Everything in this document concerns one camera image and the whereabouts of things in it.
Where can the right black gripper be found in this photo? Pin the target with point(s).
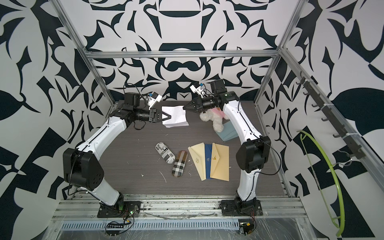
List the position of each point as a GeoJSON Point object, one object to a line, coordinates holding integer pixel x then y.
{"type": "Point", "coordinates": [199, 105]}

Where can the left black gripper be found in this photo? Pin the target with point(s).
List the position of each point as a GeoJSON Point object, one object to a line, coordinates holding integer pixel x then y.
{"type": "Point", "coordinates": [157, 117]}

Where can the light blue envelope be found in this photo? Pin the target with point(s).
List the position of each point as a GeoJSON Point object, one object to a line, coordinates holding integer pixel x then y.
{"type": "Point", "coordinates": [228, 133]}

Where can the tan envelope gold emblem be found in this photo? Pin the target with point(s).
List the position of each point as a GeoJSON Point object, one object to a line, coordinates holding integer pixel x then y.
{"type": "Point", "coordinates": [220, 162]}

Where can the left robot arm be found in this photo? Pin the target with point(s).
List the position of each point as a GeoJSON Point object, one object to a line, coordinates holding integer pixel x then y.
{"type": "Point", "coordinates": [81, 165]}

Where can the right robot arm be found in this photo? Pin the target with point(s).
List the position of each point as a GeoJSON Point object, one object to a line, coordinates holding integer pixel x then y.
{"type": "Point", "coordinates": [255, 148]}

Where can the dark blue envelope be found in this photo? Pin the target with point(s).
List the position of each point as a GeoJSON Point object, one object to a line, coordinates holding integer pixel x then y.
{"type": "Point", "coordinates": [208, 159]}

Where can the cream envelope left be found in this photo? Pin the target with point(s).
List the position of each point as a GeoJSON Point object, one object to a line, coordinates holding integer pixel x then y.
{"type": "Point", "coordinates": [197, 153]}

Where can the white plush bear pink shirt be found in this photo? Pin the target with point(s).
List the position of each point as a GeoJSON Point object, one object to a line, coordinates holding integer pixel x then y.
{"type": "Point", "coordinates": [216, 116]}

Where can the white black patterned glasses case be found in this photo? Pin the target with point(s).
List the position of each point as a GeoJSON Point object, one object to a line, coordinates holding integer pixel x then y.
{"type": "Point", "coordinates": [165, 152]}

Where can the brown plaid glasses case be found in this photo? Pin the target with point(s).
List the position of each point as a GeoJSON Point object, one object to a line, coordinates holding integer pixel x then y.
{"type": "Point", "coordinates": [179, 164]}

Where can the left black connector board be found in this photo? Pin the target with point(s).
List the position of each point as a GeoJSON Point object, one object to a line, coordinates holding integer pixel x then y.
{"type": "Point", "coordinates": [114, 228]}

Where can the black connector board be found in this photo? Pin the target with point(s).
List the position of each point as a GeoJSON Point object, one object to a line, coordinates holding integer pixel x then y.
{"type": "Point", "coordinates": [246, 228]}
{"type": "Point", "coordinates": [114, 228]}

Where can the right black connector board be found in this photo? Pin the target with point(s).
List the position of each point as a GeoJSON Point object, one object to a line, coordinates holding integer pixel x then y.
{"type": "Point", "coordinates": [246, 228]}

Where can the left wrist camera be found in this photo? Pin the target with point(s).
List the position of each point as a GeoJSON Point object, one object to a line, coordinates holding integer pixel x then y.
{"type": "Point", "coordinates": [153, 98]}

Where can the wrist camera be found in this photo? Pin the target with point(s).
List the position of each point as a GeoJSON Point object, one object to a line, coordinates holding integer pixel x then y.
{"type": "Point", "coordinates": [198, 89]}
{"type": "Point", "coordinates": [153, 98]}

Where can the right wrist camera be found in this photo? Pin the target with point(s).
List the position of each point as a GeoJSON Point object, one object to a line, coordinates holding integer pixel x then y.
{"type": "Point", "coordinates": [198, 89]}

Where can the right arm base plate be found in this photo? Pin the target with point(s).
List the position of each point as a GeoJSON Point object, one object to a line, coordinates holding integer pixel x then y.
{"type": "Point", "coordinates": [237, 207]}

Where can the black hook rail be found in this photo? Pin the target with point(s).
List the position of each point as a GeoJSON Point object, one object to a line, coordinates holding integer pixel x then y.
{"type": "Point", "coordinates": [333, 116]}

